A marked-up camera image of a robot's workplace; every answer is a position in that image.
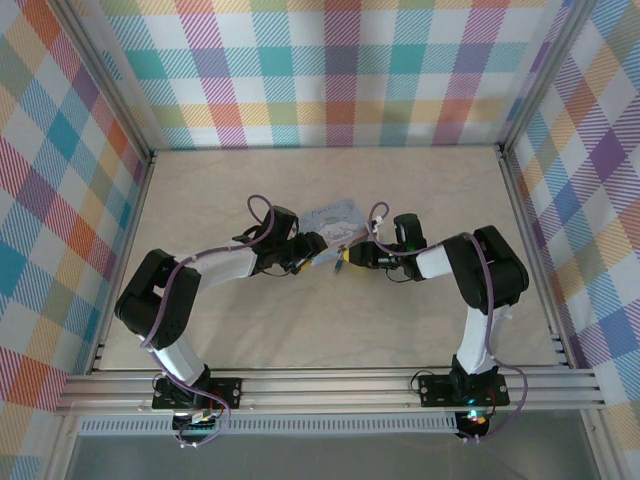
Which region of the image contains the right aluminium side rail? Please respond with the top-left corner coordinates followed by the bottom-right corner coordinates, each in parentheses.
top-left (498, 144), bottom-right (581, 370)

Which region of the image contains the left aluminium side rail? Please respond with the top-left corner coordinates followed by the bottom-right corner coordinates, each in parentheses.
top-left (87, 149), bottom-right (157, 374)

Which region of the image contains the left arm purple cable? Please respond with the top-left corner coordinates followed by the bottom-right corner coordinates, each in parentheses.
top-left (139, 193), bottom-right (281, 449)

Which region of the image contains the grey slotted cable duct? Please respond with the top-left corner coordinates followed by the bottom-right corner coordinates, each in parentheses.
top-left (79, 417), bottom-right (459, 435)

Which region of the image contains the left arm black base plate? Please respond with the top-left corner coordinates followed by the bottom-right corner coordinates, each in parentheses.
top-left (152, 377), bottom-right (244, 411)

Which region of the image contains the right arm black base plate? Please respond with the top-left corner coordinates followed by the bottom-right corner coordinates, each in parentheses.
top-left (418, 373), bottom-right (510, 407)

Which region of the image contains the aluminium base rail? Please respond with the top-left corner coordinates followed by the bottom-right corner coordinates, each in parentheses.
top-left (54, 367), bottom-right (606, 416)

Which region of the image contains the aluminium side rail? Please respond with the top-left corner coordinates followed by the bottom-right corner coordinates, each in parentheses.
top-left (498, 144), bottom-right (581, 370)
top-left (87, 149), bottom-right (157, 374)

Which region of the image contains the right aluminium frame post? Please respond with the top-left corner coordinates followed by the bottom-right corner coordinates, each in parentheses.
top-left (498, 0), bottom-right (577, 157)

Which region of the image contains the aluminium frame post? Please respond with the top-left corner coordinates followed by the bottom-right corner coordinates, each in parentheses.
top-left (58, 0), bottom-right (157, 162)
top-left (498, 0), bottom-right (577, 157)

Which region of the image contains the pastel cartoon print box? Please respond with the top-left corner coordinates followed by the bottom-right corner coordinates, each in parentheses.
top-left (299, 197), bottom-right (370, 269)

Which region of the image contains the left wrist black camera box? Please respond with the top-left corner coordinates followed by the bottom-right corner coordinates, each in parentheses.
top-left (293, 232), bottom-right (327, 261)

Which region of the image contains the left aluminium frame post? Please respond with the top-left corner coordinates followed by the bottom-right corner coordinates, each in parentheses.
top-left (58, 0), bottom-right (157, 162)

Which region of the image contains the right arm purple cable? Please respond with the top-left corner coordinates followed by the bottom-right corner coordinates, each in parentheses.
top-left (368, 201), bottom-right (530, 444)

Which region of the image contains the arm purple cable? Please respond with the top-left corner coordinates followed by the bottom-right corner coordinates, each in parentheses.
top-left (139, 193), bottom-right (281, 449)
top-left (368, 201), bottom-right (530, 444)

